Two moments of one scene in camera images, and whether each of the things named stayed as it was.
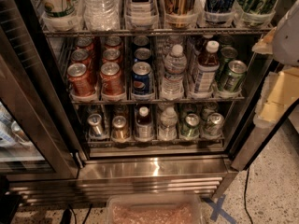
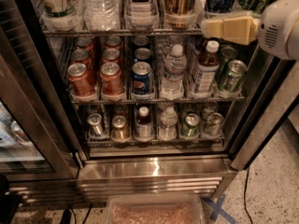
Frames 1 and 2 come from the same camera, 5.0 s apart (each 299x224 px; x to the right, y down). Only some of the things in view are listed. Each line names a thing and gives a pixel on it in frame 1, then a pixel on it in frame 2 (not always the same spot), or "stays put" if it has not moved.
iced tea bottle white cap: (207, 67) stays put
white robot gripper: (287, 36) → (275, 27)
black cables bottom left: (66, 216) stays put
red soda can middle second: (111, 55) stays put
